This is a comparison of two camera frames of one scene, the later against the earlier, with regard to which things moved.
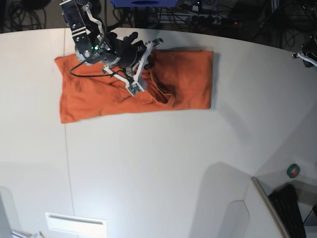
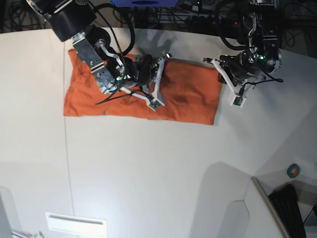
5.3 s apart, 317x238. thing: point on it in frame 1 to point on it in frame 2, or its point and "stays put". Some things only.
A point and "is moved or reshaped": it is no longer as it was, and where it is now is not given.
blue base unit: [144, 2] stays put
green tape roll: [292, 170] stays put
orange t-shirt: [175, 80] is moved or reshaped
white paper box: [83, 227] stays put
